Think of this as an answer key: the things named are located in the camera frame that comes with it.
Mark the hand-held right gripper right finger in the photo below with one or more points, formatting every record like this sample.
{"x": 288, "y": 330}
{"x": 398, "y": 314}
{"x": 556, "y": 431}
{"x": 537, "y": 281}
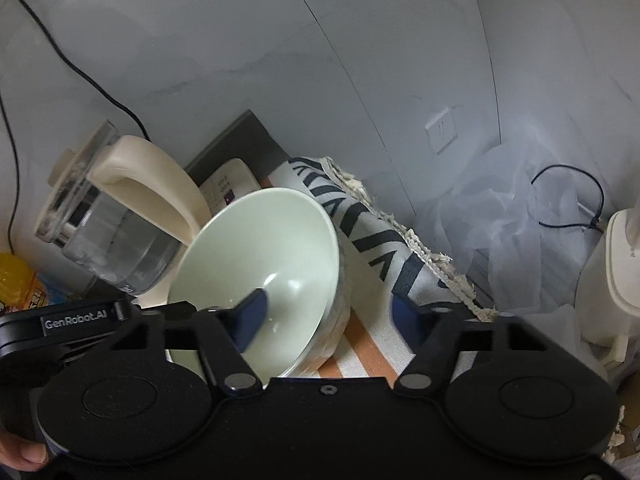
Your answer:
{"x": 406, "y": 312}

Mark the person's left hand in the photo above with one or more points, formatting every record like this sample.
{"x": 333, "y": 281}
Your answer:
{"x": 22, "y": 452}

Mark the patterned table cloth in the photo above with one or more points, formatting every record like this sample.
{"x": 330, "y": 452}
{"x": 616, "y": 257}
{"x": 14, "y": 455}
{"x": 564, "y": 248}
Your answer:
{"x": 375, "y": 240}

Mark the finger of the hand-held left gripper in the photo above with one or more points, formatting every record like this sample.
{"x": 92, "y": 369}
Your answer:
{"x": 127, "y": 310}

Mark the white wall socket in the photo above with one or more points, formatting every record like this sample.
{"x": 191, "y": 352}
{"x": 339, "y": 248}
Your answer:
{"x": 441, "y": 131}

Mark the translucent plastic sheet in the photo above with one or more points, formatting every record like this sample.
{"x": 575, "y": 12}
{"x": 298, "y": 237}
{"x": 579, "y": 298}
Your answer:
{"x": 500, "y": 210}

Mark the pale green bowl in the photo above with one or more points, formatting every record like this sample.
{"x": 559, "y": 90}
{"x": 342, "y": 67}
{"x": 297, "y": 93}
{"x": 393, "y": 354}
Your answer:
{"x": 260, "y": 250}

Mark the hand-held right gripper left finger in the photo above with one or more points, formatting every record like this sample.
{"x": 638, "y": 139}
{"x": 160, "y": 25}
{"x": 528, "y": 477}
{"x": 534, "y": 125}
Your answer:
{"x": 251, "y": 316}

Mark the orange juice bottle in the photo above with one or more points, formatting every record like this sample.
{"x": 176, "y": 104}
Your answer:
{"x": 20, "y": 285}

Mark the white plastic appliance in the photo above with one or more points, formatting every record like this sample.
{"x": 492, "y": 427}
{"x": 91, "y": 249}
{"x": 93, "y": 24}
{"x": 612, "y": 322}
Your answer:
{"x": 610, "y": 280}

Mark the cream kettle base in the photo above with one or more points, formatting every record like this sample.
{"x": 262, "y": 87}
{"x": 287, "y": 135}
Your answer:
{"x": 231, "y": 185}

